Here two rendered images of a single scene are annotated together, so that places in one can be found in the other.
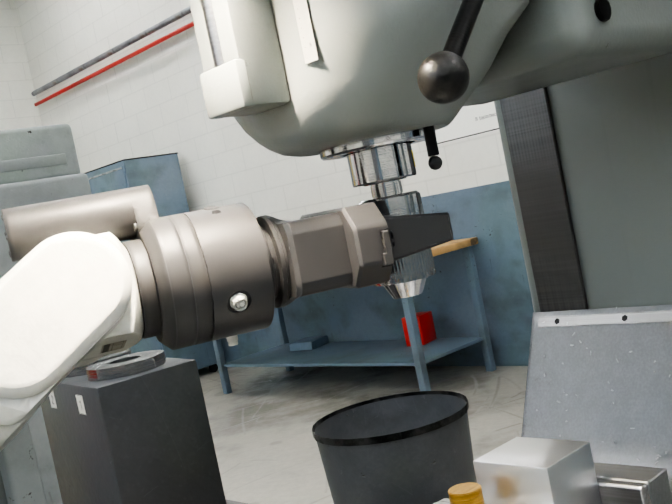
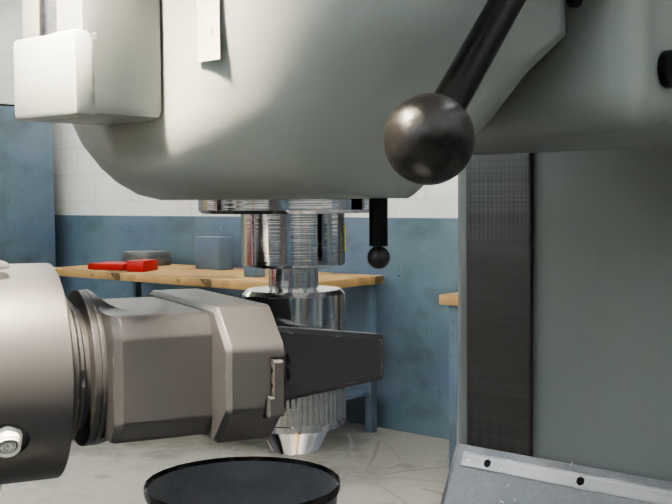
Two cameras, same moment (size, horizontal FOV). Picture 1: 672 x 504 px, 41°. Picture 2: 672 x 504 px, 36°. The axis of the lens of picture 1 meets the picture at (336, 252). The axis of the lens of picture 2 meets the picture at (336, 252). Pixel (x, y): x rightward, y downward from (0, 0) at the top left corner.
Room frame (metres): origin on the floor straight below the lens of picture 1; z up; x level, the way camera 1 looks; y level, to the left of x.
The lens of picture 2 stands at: (0.19, -0.01, 1.31)
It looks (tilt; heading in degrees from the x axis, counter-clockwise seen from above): 3 degrees down; 353
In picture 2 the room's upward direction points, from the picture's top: straight up
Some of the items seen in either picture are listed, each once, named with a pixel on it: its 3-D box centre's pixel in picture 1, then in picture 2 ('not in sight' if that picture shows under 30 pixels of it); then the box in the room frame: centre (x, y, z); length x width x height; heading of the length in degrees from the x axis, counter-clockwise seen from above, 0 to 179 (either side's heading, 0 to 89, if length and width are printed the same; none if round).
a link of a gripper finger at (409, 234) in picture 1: (413, 234); (322, 362); (0.62, -0.06, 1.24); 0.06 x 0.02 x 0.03; 110
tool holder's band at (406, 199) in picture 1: (389, 202); (293, 299); (0.65, -0.05, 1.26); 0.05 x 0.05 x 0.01
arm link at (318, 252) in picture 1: (279, 263); (96, 371); (0.62, 0.04, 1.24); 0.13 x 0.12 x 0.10; 20
